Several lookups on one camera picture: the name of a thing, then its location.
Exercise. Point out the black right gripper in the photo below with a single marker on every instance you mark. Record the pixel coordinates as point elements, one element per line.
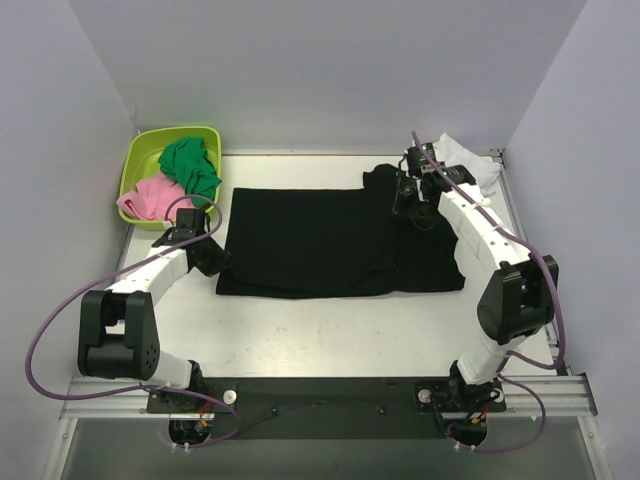
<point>407,195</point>

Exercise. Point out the aluminium frame rail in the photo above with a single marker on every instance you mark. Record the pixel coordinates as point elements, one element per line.
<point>562,396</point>

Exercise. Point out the pink t-shirt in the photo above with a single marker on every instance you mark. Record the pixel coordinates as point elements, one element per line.
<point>151,197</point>

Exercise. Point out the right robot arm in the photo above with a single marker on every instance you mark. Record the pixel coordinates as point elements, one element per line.
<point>520,297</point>

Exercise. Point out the green t-shirt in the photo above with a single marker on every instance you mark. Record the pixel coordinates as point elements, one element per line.
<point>186,161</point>

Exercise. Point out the white folded t-shirt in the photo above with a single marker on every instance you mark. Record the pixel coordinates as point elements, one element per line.
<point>484,169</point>

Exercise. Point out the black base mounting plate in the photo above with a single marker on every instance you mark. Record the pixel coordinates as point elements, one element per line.
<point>357,408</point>

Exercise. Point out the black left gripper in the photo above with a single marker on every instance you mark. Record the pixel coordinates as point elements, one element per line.
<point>213,258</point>

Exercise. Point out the lime green plastic tub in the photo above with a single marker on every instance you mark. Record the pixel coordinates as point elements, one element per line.
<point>142,162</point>

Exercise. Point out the black t-shirt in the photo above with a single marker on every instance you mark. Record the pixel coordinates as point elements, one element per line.
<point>304,244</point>

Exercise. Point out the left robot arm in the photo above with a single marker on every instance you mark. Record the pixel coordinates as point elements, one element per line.
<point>118,335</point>

